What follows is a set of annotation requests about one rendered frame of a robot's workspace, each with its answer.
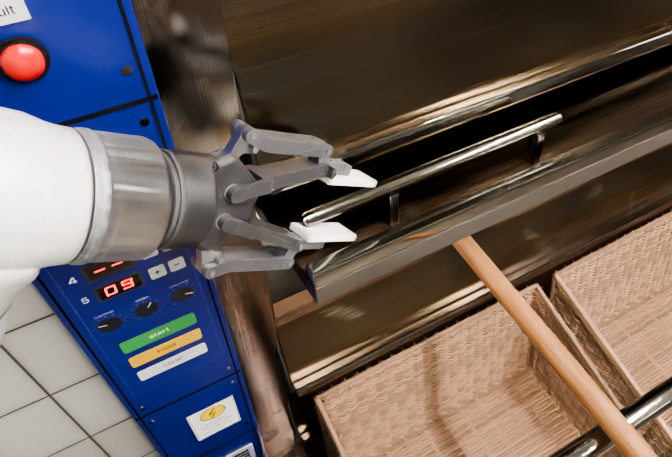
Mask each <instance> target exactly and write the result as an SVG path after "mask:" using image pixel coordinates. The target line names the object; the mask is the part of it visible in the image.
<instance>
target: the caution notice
mask: <svg viewBox="0 0 672 457"><path fill-rule="evenodd" d="M186 419H187V421H188V422H189V424H190V426H191V428H192V430H193V431H194V433H195V435H196V437H197V439H198V440H199V441H200V440H202V439H204V438H206V437H208V436H210V435H212V434H214V433H216V432H218V431H220V430H222V429H224V428H226V427H228V426H230V425H232V424H234V423H236V422H237V421H239V420H241V418H240V415H239V412H238V410H237V407H236V404H235V401H234V398H233V395H231V396H229V397H227V398H225V399H223V400H221V401H219V402H217V403H215V404H213V405H211V406H209V407H207V408H205V409H203V410H201V411H199V412H197V413H195V414H193V415H191V416H189V417H187V418H186Z"/></svg>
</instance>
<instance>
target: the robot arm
mask: <svg viewBox="0 0 672 457"><path fill-rule="evenodd" d="M230 131H231V132H232V133H233V135H232V137H231V138H230V140H229V142H228V143H227V145H226V147H225V148H224V149H218V150H216V151H213V152H210V153H199V152H192V151H182V150H173V149H164V148H159V147H158V146H157V145H156V144H155V142H153V141H151V140H150V139H148V138H146V137H143V136H136V135H128V134H120V133H112V132H104V131H96V130H91V129H89V128H84V127H74V128H72V127H67V126H62V125H57V124H53V123H50V122H46V121H43V120H41V119H39V118H36V117H34V116H32V115H30V114H27V113H25V112H22V111H18V110H14V109H9V108H5V107H0V345H1V343H2V340H3V337H4V334H5V332H6V329H7V326H8V323H9V319H10V313H11V305H12V302H13V300H14V298H15V297H16V296H17V295H18V294H19V292H20V291H21V290H22V289H23V288H25V287H26V286H27V285H28V284H30V283H31V282H32V281H33V280H35V279H36V277H37V276H38V274H39V271H40V269H41V268H45V267H49V266H57V265H65V264H70V265H84V264H87V263H97V262H116V261H135V260H141V259H144V258H146V257H148V256H150V255H151V254H152V253H153V252H154V251H155V250H162V249H187V248H193V247H195V248H196V254H195V255H194V256H193V257H192V258H191V264H192V265H193V266H194V267H195V268H196V269H197V270H198V271H199V272H200V273H201V274H202V275H203V276H204V277H205V278H207V279H213V278H215V277H218V276H220V275H223V274H226V273H228V272H243V271H263V270H282V269H290V268H291V267H292V266H293V264H294V259H293V257H294V256H295V254H296V253H297V252H301V251H302V250H305V249H320V248H322V247H323V246H324V244H325V242H337V241H355V239H356V234H355V233H353V232H352V231H350V230H349V229H347V228H346V227H344V226H343V225H341V224H340V223H318V224H315V225H313V226H310V227H307V226H304V224H303V223H302V222H292V223H291V224H290V227H289V228H290V230H291V231H293V232H290V231H289V230H288V229H286V228H285V227H284V226H283V228H281V227H279V226H276V225H273V224H270V223H268V222H265V221H262V220H259V219H256V218H254V217H252V209H253V205H254V204H255V202H256V200H257V198H258V196H262V195H266V194H270V193H271V192H272V190H273V189H277V188H281V187H285V186H289V185H294V184H298V183H302V182H306V181H310V180H314V179H319V180H321V181H323V182H324V183H326V184H327V185H340V186H358V187H376V184H377V180H375V179H373V178H371V177H370V176H368V175H366V174H364V173H362V172H361V171H359V170H353V169H352V166H350V165H349V164H347V163H346V162H344V161H342V160H340V159H333V158H329V157H330V156H331V155H332V153H333V147H332V146H331V145H329V144H327V143H326V142H324V141H322V140H320V139H318V138H317V137H315V136H310V135H302V134H294V133H286V132H278V131H270V130H262V129H255V128H253V127H251V126H250V125H248V124H246V123H245V122H243V121H241V120H239V119H235V120H233V121H232V122H231V124H230ZM259 149H260V150H262V151H264V152H267V153H276V154H287V155H299V156H303V157H298V158H293V159H288V160H283V161H278V162H274V163H269V164H264V165H259V166H254V165H245V166H244V164H243V163H242V162H241V161H240V159H239V157H240V156H241V155H242V154H245V153H246V154H251V153H254V154H256V153H257V152H258V151H259ZM234 234H235V235H238V236H242V237H245V238H248V239H251V240H253V239H257V240H260V241H263V242H266V243H269V244H272V245H276V246H234V247H216V246H217V245H219V244H220V243H222V242H223V241H225V240H226V239H228V238H229V237H231V236H232V235H234Z"/></svg>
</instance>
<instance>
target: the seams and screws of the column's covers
mask: <svg viewBox="0 0 672 457"><path fill-rule="evenodd" d="M117 1H118V4H119V7H120V10H121V14H122V17H123V20H124V23H125V26H126V29H127V32H128V36H129V39H130V42H131V45H132V48H133V51H134V54H135V58H136V61H137V64H138V67H139V70H140V73H141V76H142V80H143V83H144V86H145V89H146V92H147V95H148V97H145V98H141V99H138V100H135V101H131V102H128V103H125V104H121V105H118V106H114V107H111V108H108V109H104V110H101V111H98V112H94V113H91V114H88V115H84V116H81V117H77V118H74V119H71V120H67V121H64V122H61V123H57V125H62V126H68V125H72V124H75V123H78V122H82V121H85V120H88V119H92V118H95V117H98V116H102V115H105V114H108V113H112V112H115V111H118V110H122V109H125V108H128V107H132V106H135V105H138V104H142V103H145V102H148V101H149V102H150V105H151V108H152V111H153V114H154V117H155V120H156V124H157V127H158V130H159V133H160V136H161V139H162V142H163V146H164V149H168V148H167V145H166V142H165V138H164V135H163V132H162V129H161V126H160V122H159V119H158V116H157V113H156V110H155V106H154V103H153V100H155V99H158V95H157V94H155V95H152V96H151V94H150V90H149V87H148V84H147V81H146V78H145V74H144V71H143V68H142V65H141V62H140V58H139V55H138V52H137V49H136V46H135V42H134V39H133V36H132V33H131V30H130V26H129V23H128V20H127V17H126V14H125V10H124V7H123V4H122V1H121V0H117ZM132 72H133V70H132V68H131V67H130V66H124V67H123V68H122V73H123V74H124V75H130V74H131V73H132ZM148 124H149V119H147V118H143V119H141V120H140V125H141V126H147V125H148ZM36 278H37V280H38V281H39V282H40V284H41V285H42V287H43V288H44V289H45V291H46V292H47V293H48V295H49V296H50V297H51V299H52V300H53V302H54V303H55V304H56V306H57V307H58V308H59V310H60V311H61V312H62V314H63V315H64V317H65V318H66V319H67V321H68V322H69V323H70V325H71V326H72V328H73V329H74V330H75V332H76V333H77V334H78V336H79V337H80V338H81V340H82V341H83V343H84V344H85V345H86V347H87V348H88V349H89V351H90V352H91V354H92V355H93V356H94V358H95V359H96V360H97V362H98V363H99V364H100V366H101V367H102V369H103V370H104V371H105V373H106V374H107V375H108V377H109V378H110V380H111V381H112V382H113V384H114V385H115V386H116V388H117V389H118V390H119V392H120V393H121V395H122V396H123V397H124V399H125V400H126V401H127V403H128V404H129V405H130V407H131V408H132V410H133V411H134V412H135V414H136V415H137V416H138V419H135V420H136V421H138V420H140V421H141V422H142V423H143V425H144V426H145V427H146V429H147V430H148V431H149V433H150V434H151V436H152V437H153V438H154V440H155V441H156V442H157V444H158V445H159V447H160V448H161V449H162V451H163V452H164V453H165V455H166V456H167V457H169V456H168V454H167V453H166V452H165V450H164V449H163V447H162V446H161V445H160V443H159V442H158V441H157V439H156V438H155V436H154V435H153V434H152V432H151V431H150V429H149V428H148V427H147V425H146V424H145V423H144V421H143V420H142V418H144V417H146V416H148V415H151V414H153V413H155V412H157V411H159V410H161V409H163V408H165V407H167V406H169V405H171V404H174V403H176V402H178V401H180V400H182V399H184V398H186V397H188V396H190V395H192V394H194V393H196V392H199V391H201V390H203V389H205V388H207V387H209V386H211V385H213V384H215V383H217V382H219V381H221V380H224V379H226V378H228V377H230V376H232V375H234V374H236V375H237V378H238V381H239V385H240V388H241V391H242V394H243V397H244V400H245V403H246V407H247V410H248V413H249V416H250V419H251V422H252V425H253V429H251V430H249V431H247V432H245V433H243V434H241V435H239V436H237V437H235V438H233V439H231V440H230V441H232V440H234V439H236V438H238V437H240V436H242V435H244V434H246V433H248V432H250V431H252V430H254V432H255V435H256V438H257V441H258V444H259V447H260V451H261V454H262V457H264V456H263V452H262V449H261V446H260V443H259V440H258V436H257V433H256V430H255V428H257V426H256V427H254V424H253V420H252V417H251V414H250V411H249V408H248V404H247V401H246V398H245V395H244V392H243V388H242V385H241V382H240V379H239V376H238V372H240V370H238V371H237V369H236V366H235V363H234V360H233V356H232V353H231V350H230V347H229V344H228V340H227V337H226V334H225V331H224V327H223V324H222V321H221V318H220V315H219V311H218V308H217V305H216V302H215V299H214V295H213V292H212V289H211V286H210V283H209V279H207V278H206V281H207V284H208V287H209V290H210V293H211V296H212V300H213V303H214V306H215V309H216V312H217V315H218V318H219V322H220V325H221V328H222V331H223V334H224V337H225V341H226V344H227V347H228V350H229V353H230V356H231V359H232V363H233V366H234V369H235V372H234V373H232V374H230V375H228V376H226V377H224V378H222V379H220V380H217V381H215V382H213V383H211V384H209V385H207V386H205V387H203V388H201V389H199V390H197V391H195V392H192V393H190V394H188V395H186V396H184V397H182V398H180V399H178V400H176V401H174V402H172V403H169V404H167V405H165V406H163V407H161V408H159V409H157V410H155V411H153V412H151V413H149V414H146V415H144V416H142V417H140V416H139V414H138V413H137V411H136V410H135V409H134V407H133V406H132V404H131V403H130V402H129V400H128V399H127V398H126V396H125V395H124V393H123V392H122V391H121V389H120V388H119V386H118V385H117V384H116V382H115V381H114V380H113V378H112V377H111V375H110V374H109V373H108V371H107V370H106V368H105V367H104V366H103V364H102V363H101V362H100V360H99V359H98V357H97V356H96V355H95V353H94V352H93V350H92V349H91V348H90V346H89V345H88V344H87V342H86V341H85V339H84V338H83V337H82V335H81V334H80V332H79V331H78V330H77V328H76V327H75V325H74V324H73V323H72V321H71V320H70V319H69V317H68V316H67V314H66V313H65V312H64V310H63V309H62V307H61V306H60V305H59V303H58V302H57V301H56V299H55V298H54V296H53V295H52V294H51V292H50V291H49V289H48V288H47V287H46V285H45V284H44V283H43V281H42V280H41V278H40V277H39V276H37V277H36ZM230 441H228V442H230ZM228 442H226V443H224V444H222V445H220V446H218V447H216V448H214V449H212V450H210V451H208V452H206V453H204V454H203V455H205V454H207V453H209V452H211V451H213V450H215V449H217V448H219V447H221V446H223V445H225V444H227V443H228ZM203 455H201V456H203ZM201 456H199V457H201Z"/></svg>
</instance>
